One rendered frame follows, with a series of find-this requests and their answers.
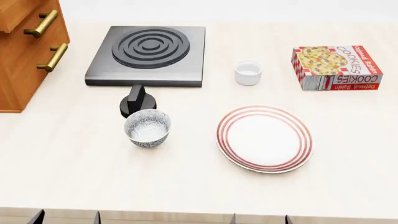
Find patterned black white bowl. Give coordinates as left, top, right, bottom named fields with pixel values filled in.
left=124, top=108, right=172, bottom=149

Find oatmeal raisin cookies box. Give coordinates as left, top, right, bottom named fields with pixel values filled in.
left=290, top=45, right=384, bottom=91

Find dark grey stove plate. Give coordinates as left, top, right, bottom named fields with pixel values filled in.
left=84, top=26, right=206, bottom=88

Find wooden cabinet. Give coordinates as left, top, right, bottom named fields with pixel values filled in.
left=0, top=0, right=71, bottom=114

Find black stove knob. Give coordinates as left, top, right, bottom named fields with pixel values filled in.
left=119, top=84, right=157, bottom=119

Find brass drawer handle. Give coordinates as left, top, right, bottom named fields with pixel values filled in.
left=36, top=42, right=68, bottom=73
left=23, top=9, right=59, bottom=39

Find small white ramekin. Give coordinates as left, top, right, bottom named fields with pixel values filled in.
left=234, top=60, right=263, bottom=86

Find wooden cabinet drawer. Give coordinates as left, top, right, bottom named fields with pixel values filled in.
left=0, top=0, right=60, bottom=34

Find white plate red rings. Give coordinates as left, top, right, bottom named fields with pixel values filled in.
left=215, top=105, right=314, bottom=174

